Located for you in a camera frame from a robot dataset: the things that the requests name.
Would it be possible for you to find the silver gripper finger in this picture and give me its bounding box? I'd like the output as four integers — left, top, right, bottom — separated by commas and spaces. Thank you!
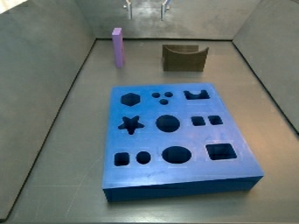
160, 0, 170, 21
124, 0, 133, 19

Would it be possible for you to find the purple double-square block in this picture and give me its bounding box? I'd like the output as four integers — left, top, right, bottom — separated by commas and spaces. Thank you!
112, 28, 125, 68

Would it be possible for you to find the blue shape sorter board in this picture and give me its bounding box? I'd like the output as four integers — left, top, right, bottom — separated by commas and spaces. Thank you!
101, 83, 264, 201

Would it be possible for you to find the dark olive arch block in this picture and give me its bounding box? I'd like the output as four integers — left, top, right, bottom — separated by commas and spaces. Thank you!
162, 45, 209, 72

